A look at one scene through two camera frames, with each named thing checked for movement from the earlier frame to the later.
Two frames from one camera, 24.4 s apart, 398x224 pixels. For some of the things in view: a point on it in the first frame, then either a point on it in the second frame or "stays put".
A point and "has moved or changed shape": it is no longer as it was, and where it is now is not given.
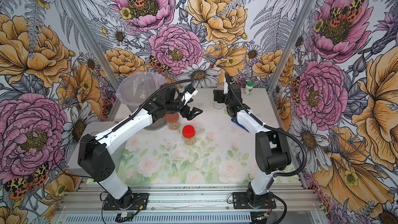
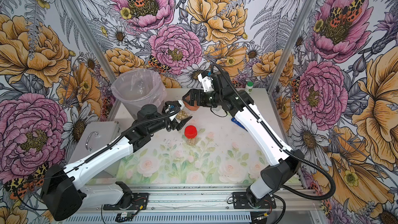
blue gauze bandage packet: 232,120 stays put
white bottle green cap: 249,87 stays put
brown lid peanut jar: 173,121 has moved or changed shape
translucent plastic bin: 134,89 stays put
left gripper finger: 195,112 -> 182,123
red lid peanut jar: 188,131 stays put
